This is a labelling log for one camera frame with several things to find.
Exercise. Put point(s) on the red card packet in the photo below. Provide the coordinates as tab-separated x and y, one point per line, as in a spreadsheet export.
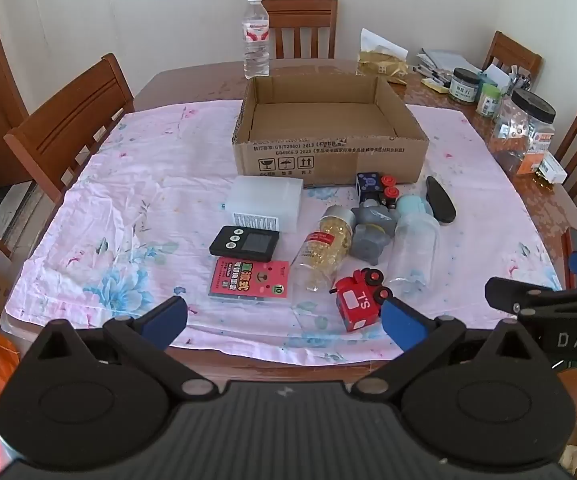
248	280

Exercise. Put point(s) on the yellow sticky note pad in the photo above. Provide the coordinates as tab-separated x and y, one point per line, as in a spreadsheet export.
436	85

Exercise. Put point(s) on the large clear jar black lid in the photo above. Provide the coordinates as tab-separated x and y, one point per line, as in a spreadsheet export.
515	130

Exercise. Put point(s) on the glass jar dark lid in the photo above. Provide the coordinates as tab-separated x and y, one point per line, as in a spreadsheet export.
464	87

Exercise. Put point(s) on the small white medicine box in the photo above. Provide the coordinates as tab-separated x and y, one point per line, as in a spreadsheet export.
552	169

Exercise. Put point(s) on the black digital timer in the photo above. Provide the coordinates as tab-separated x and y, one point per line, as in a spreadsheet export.
243	244

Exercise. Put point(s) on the clear plastic bottle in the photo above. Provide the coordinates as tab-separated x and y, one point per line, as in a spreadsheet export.
415	250

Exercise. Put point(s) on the red toy fire truck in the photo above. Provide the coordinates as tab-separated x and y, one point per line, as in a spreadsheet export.
358	305

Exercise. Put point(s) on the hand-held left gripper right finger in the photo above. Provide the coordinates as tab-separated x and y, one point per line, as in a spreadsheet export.
401	322

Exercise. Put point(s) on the clear pen holder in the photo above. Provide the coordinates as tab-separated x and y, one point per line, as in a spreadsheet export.
518	82

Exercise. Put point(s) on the black oblong case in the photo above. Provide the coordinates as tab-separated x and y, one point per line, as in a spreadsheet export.
441	202

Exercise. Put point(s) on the gold capsule pill bottle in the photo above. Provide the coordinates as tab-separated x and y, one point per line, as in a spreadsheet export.
321	250

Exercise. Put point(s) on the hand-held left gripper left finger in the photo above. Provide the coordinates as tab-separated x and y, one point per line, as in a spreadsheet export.
166	317

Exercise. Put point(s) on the small jar green lid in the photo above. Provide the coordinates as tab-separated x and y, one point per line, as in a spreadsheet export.
487	102

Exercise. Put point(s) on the clear water bottle red label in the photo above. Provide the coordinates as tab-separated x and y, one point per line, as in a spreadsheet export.
256	40

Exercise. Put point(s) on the pink floral cloth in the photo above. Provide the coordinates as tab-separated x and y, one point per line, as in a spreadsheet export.
143	200

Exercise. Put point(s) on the light blue plastic object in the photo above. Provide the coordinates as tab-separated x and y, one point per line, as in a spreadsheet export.
413	205

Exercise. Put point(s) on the blue toy car red wheels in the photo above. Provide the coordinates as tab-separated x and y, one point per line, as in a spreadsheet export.
371	185

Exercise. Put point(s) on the cardboard box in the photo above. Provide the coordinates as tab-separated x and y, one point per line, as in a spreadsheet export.
318	160

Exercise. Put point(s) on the gold tissue pack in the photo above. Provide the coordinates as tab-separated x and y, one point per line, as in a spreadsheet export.
383	62

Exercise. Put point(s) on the stack of papers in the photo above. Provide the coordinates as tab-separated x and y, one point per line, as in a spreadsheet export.
443	62

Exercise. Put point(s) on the orange blister pack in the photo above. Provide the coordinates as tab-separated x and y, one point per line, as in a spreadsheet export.
530	162

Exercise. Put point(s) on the white translucent plastic box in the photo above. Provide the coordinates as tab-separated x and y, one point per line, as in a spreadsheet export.
263	202

